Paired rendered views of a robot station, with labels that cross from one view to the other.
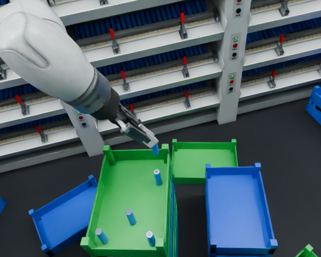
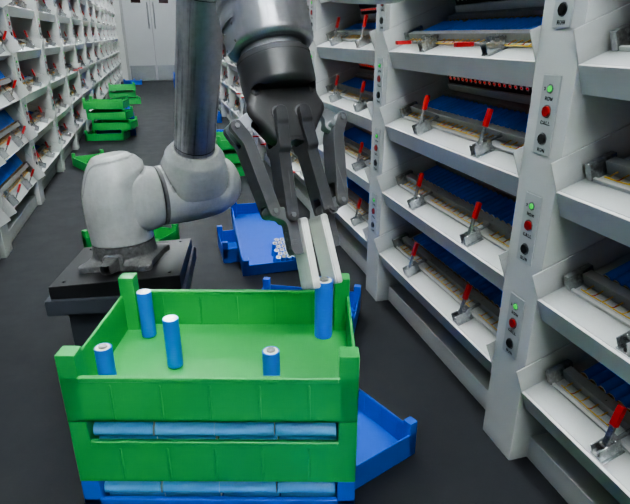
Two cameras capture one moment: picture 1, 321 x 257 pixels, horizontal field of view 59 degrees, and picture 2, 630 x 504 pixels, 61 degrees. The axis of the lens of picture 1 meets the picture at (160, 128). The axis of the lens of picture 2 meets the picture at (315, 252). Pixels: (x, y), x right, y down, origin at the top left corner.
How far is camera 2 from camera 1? 0.71 m
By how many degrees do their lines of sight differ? 67
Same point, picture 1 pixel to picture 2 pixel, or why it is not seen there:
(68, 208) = not seen: hidden behind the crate
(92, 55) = (611, 200)
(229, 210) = not seen: outside the picture
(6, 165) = (416, 317)
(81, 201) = (363, 434)
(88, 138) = (501, 387)
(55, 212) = not seen: hidden behind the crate
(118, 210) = (211, 345)
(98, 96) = (232, 16)
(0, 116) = (449, 224)
